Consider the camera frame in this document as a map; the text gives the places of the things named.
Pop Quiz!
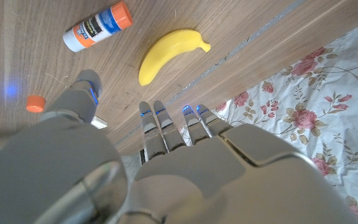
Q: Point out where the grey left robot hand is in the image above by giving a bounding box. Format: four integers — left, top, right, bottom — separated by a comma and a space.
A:
0, 68, 358, 224

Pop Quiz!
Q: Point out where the orange glue stick cap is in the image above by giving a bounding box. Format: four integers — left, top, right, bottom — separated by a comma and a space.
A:
25, 95, 47, 113

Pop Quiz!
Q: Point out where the orange and white glue stick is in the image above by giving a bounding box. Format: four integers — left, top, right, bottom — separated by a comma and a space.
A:
62, 1, 134, 53

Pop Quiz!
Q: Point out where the yellow toy banana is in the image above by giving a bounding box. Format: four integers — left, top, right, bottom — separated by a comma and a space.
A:
138, 29, 212, 87

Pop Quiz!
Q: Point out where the white stylus pen box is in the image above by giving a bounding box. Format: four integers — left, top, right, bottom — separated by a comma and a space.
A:
91, 116, 108, 129

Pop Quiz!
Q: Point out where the floral backdrop cloth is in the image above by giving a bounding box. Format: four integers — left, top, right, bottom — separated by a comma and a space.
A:
178, 17, 358, 224

